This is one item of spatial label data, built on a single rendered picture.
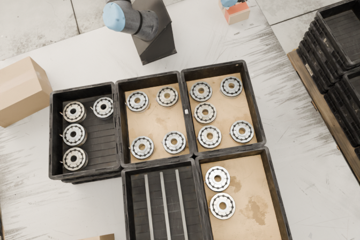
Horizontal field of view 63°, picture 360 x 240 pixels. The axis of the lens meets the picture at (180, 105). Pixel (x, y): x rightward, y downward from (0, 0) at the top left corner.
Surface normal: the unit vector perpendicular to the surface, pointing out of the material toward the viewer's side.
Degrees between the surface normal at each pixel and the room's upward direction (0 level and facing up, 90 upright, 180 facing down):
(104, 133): 0
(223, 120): 0
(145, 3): 44
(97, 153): 0
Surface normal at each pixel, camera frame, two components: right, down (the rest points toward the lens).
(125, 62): -0.07, -0.36
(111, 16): -0.66, 0.11
